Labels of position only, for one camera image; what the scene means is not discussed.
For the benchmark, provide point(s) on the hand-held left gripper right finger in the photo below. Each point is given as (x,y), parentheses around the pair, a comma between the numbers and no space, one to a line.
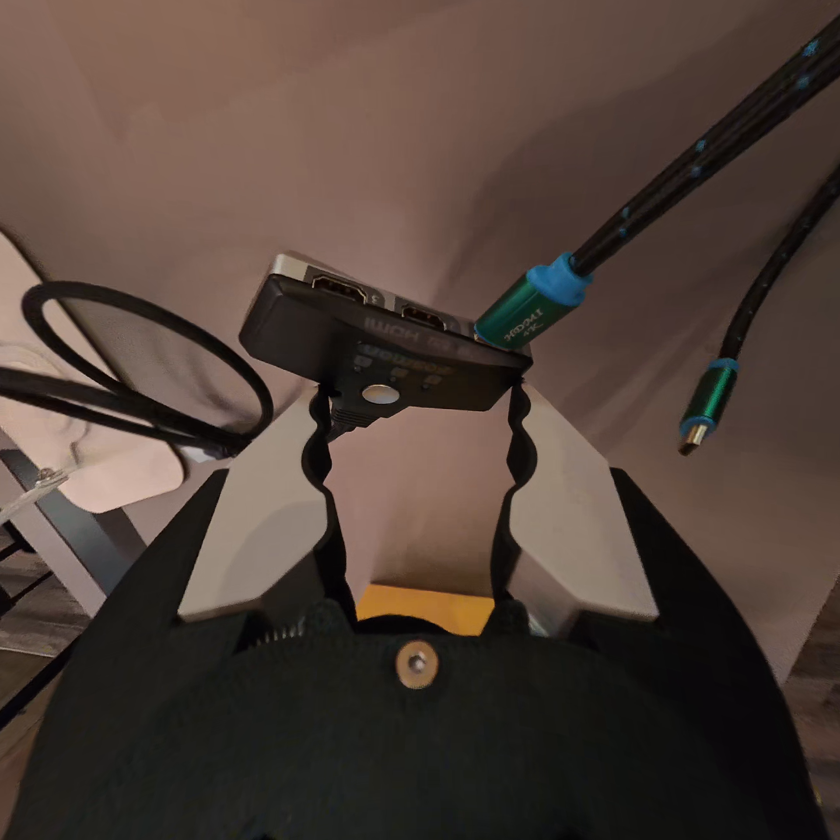
(577,525)

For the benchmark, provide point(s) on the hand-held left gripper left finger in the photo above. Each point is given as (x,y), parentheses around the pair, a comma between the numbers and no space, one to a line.
(262,525)

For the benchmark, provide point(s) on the white stand with wooden board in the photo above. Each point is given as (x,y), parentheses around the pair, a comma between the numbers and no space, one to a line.
(118,482)

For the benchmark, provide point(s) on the yellow plastic bin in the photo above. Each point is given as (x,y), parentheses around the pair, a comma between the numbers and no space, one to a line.
(426,607)

